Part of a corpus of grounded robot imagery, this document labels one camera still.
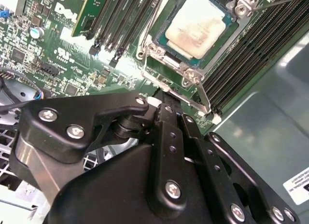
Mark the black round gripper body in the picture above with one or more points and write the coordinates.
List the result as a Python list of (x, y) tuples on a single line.
[(108, 197)]

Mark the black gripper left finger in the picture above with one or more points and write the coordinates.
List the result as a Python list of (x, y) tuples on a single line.
[(96, 105)]

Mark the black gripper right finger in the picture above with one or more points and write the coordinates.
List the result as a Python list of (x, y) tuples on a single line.
[(217, 146)]

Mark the metal socket cover frame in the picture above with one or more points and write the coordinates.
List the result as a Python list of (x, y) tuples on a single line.
[(205, 98)]

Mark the thin metal locking lever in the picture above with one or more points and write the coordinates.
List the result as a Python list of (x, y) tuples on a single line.
[(277, 1), (155, 20)]

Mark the square silver top CPU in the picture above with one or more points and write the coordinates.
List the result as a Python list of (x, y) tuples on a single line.
[(198, 28)]

